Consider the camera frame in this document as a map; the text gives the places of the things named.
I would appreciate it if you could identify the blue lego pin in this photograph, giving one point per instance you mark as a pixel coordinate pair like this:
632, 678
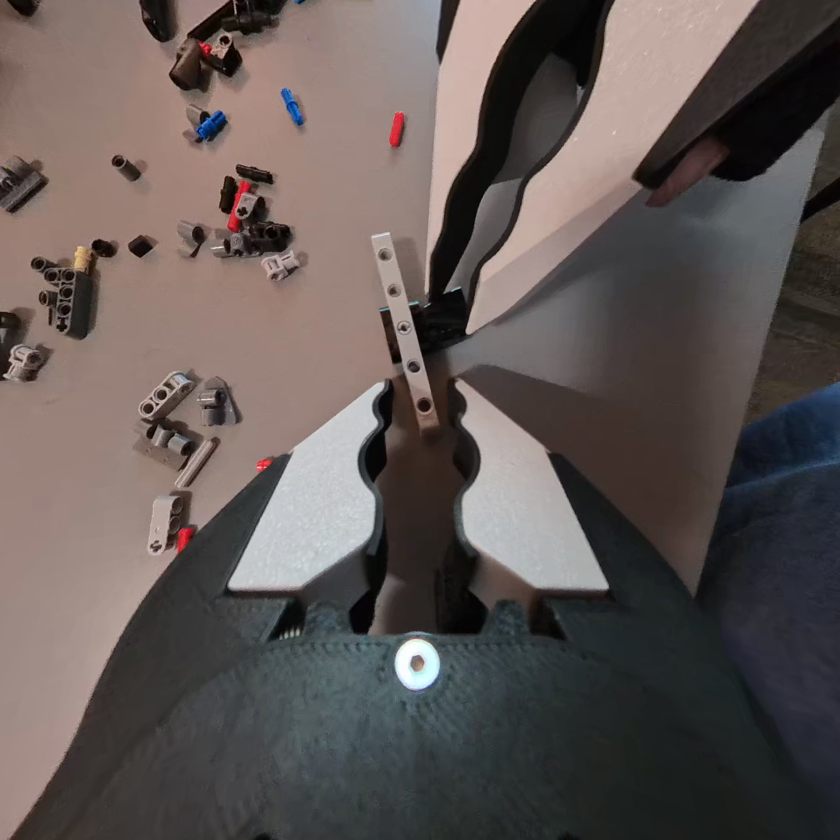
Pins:
292, 105

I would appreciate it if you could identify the small black round lego piece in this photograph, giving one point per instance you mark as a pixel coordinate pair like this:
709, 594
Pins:
103, 247

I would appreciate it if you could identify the red pin with grey connector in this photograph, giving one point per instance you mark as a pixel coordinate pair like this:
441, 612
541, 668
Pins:
164, 523

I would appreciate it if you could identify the grey double lego connector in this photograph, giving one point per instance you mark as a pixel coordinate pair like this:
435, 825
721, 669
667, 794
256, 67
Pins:
16, 184

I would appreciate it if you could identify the dark grey curved lego brick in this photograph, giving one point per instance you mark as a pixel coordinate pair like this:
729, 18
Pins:
7, 326

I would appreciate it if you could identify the small black lego slope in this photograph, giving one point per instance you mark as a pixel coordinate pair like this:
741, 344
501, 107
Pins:
141, 246

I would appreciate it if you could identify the small grey black brick assembly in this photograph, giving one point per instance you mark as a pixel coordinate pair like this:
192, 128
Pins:
444, 322

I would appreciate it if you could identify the person's right hand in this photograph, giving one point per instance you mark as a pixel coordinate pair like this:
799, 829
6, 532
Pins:
689, 168

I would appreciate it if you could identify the red lego axle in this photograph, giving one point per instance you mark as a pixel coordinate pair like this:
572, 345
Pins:
239, 204

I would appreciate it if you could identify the long light grey lego beam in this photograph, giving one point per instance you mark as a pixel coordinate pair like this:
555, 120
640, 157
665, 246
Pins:
394, 282

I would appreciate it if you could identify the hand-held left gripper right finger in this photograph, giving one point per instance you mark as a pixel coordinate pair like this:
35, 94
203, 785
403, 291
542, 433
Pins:
532, 519

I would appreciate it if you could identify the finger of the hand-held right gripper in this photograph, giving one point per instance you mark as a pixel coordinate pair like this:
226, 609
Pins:
617, 118
479, 53

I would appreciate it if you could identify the dark grey angled lego beam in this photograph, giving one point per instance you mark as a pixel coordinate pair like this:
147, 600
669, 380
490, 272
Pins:
72, 302

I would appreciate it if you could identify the blue pin with grey connector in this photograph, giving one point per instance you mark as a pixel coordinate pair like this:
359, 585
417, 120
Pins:
206, 125

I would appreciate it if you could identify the small light grey lego connector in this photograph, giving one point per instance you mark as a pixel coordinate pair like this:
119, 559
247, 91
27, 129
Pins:
22, 361
280, 265

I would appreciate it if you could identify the small grey lego brick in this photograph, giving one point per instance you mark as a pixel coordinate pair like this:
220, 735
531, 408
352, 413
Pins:
193, 236

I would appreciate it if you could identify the dark round lego bushing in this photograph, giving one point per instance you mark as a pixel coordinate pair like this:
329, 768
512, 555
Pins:
125, 166

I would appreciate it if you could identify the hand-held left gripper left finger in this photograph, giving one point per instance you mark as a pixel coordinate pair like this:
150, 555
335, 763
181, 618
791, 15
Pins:
309, 519

